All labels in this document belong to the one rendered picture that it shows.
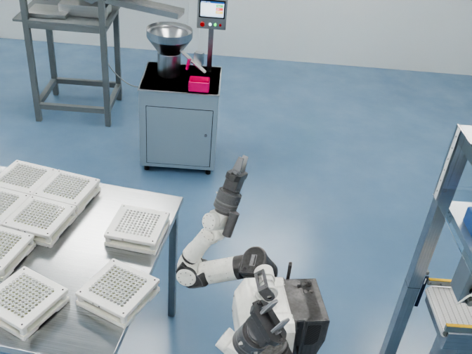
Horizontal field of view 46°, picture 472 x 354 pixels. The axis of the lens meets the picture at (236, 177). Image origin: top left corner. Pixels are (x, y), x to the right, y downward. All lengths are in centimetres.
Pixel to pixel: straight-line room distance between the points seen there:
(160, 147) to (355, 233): 170
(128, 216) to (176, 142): 189
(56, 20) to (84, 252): 290
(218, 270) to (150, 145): 256
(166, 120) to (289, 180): 117
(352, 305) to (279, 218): 96
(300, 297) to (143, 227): 96
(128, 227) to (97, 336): 58
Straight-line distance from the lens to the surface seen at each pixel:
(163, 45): 433
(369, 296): 383
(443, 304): 271
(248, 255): 207
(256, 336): 150
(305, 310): 192
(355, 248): 416
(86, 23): 504
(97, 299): 231
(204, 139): 447
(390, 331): 300
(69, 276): 252
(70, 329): 232
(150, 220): 266
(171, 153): 456
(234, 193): 198
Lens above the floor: 262
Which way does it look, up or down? 34 degrees down
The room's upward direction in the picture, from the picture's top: 5 degrees clockwise
